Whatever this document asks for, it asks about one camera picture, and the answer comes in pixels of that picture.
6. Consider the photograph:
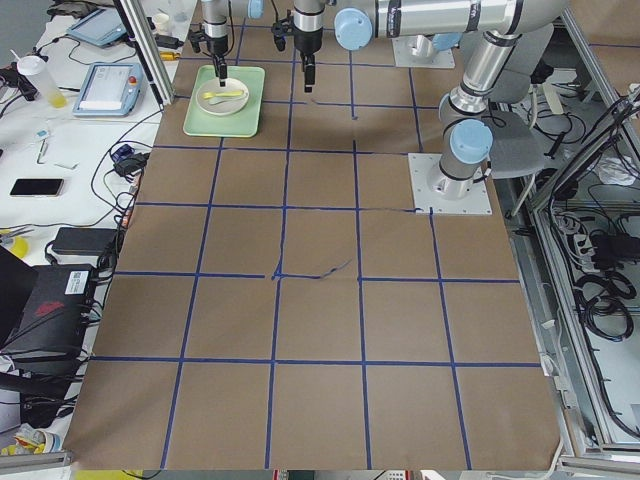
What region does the black computer case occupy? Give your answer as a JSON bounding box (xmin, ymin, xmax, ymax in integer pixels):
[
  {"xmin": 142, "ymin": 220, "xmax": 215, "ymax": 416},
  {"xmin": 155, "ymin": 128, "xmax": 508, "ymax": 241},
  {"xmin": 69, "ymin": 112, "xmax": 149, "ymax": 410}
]
[{"xmin": 1, "ymin": 248, "xmax": 97, "ymax": 360}]

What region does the black smartphone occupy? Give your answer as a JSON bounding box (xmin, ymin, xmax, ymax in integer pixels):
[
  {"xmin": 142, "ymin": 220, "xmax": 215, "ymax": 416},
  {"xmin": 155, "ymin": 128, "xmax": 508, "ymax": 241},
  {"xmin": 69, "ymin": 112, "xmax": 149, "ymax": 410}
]
[{"xmin": 9, "ymin": 178, "xmax": 64, "ymax": 197}]

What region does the black power adapter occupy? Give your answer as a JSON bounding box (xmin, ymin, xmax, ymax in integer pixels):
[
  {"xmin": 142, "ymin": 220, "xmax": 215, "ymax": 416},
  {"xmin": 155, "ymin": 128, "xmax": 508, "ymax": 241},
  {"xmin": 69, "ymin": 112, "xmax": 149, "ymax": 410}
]
[{"xmin": 51, "ymin": 227, "xmax": 116, "ymax": 256}]

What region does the aluminium frame post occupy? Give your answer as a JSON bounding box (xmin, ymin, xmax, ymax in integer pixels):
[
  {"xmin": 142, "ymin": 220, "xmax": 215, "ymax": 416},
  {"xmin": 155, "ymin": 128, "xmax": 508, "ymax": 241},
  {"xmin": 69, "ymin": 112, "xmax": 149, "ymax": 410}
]
[{"xmin": 113, "ymin": 0, "xmax": 175, "ymax": 106}]

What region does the squeeze bottle yellow liquid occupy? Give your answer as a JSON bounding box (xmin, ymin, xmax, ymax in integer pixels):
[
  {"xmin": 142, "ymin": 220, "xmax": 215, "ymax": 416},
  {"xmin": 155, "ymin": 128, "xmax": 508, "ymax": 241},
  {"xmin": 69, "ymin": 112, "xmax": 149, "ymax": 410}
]
[{"xmin": 17, "ymin": 55, "xmax": 67, "ymax": 108}]

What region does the yellow plastic fork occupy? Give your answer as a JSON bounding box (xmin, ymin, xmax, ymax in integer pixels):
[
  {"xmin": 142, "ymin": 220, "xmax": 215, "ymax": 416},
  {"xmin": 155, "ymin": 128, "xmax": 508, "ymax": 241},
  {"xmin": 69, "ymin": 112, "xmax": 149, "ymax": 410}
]
[{"xmin": 202, "ymin": 90, "xmax": 246, "ymax": 100}]

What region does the blue teach pendant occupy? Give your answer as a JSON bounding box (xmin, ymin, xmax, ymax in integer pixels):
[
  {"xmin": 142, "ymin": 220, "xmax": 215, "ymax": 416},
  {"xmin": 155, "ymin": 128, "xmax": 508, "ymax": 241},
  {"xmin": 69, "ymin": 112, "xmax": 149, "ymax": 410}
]
[
  {"xmin": 67, "ymin": 8, "xmax": 126, "ymax": 48},
  {"xmin": 72, "ymin": 62, "xmax": 144, "ymax": 117}
]

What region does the white paper cup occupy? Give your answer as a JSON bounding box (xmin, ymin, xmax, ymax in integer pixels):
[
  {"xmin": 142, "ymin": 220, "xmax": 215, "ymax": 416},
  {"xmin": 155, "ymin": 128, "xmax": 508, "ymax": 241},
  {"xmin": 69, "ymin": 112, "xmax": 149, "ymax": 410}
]
[{"xmin": 151, "ymin": 12, "xmax": 172, "ymax": 35}]

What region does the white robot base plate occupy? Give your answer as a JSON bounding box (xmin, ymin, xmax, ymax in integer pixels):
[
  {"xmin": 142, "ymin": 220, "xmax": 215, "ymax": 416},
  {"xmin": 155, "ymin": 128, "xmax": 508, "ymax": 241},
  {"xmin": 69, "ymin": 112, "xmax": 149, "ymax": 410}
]
[{"xmin": 408, "ymin": 153, "xmax": 492, "ymax": 216}]

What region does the light green plastic tray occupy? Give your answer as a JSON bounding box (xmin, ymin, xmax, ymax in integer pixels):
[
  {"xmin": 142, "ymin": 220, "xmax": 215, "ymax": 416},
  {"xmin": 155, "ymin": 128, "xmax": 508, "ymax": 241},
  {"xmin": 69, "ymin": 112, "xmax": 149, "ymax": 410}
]
[{"xmin": 183, "ymin": 65, "xmax": 265, "ymax": 138}]

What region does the blue teach pendant far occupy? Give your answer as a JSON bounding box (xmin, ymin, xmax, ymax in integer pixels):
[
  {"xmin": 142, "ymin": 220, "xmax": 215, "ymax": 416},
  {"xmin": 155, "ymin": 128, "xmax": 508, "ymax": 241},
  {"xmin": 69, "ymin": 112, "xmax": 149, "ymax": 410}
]
[{"xmin": 67, "ymin": 8, "xmax": 126, "ymax": 48}]

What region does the blue teach pendant near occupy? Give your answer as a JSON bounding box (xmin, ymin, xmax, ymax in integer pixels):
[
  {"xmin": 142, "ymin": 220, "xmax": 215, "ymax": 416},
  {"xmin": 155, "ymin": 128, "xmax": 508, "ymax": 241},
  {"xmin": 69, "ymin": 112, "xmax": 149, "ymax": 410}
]
[{"xmin": 72, "ymin": 62, "xmax": 144, "ymax": 117}]

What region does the cream round plate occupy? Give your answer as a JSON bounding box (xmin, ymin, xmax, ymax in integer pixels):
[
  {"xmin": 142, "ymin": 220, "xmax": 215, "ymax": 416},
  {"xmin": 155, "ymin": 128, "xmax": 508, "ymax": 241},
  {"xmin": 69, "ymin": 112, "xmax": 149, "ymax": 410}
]
[{"xmin": 195, "ymin": 78, "xmax": 249, "ymax": 116}]

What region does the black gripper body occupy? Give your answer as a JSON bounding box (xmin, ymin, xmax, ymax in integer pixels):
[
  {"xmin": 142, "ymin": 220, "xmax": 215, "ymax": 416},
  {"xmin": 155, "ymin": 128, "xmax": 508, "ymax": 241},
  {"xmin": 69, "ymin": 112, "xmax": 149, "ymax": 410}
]
[
  {"xmin": 293, "ymin": 0, "xmax": 325, "ymax": 54},
  {"xmin": 204, "ymin": 22, "xmax": 230, "ymax": 56}
]

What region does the grey office chair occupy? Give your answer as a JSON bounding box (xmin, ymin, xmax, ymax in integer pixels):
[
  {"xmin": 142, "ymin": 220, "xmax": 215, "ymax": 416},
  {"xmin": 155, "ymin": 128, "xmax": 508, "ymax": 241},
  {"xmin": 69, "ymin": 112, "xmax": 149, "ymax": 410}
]
[{"xmin": 479, "ymin": 69, "xmax": 547, "ymax": 179}]

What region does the light green plastic spoon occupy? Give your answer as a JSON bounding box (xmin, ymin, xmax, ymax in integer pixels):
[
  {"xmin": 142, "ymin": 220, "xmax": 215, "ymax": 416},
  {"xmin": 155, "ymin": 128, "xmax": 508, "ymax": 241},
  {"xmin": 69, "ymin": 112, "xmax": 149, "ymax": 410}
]
[{"xmin": 207, "ymin": 95, "xmax": 246, "ymax": 105}]

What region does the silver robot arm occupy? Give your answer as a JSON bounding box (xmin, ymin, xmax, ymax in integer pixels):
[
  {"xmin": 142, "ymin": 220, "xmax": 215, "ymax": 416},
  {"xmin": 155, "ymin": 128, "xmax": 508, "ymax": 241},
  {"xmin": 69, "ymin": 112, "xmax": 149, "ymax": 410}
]
[
  {"xmin": 333, "ymin": 0, "xmax": 568, "ymax": 200},
  {"xmin": 192, "ymin": 1, "xmax": 235, "ymax": 87}
]

